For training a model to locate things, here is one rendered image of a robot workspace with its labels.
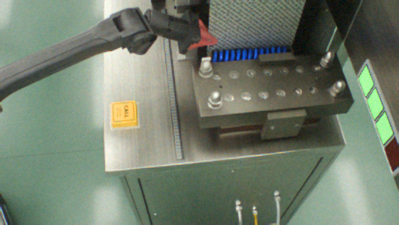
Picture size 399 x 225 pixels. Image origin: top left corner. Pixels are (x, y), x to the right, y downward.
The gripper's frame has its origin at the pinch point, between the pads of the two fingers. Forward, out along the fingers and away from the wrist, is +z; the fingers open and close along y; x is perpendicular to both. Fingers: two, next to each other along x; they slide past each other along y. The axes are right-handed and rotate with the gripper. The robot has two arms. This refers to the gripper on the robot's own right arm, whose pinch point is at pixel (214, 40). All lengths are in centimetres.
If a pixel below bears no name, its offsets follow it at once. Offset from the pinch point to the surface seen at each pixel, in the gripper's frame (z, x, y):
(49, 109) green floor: -13, -131, -53
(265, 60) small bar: 12.0, 4.4, 6.2
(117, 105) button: -16.1, -26.1, 7.9
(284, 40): 17.5, 8.3, 0.2
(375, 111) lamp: 20.4, 24.3, 31.3
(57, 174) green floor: -7, -128, -14
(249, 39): 8.1, 4.4, 0.2
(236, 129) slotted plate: 10.6, -10.5, 18.7
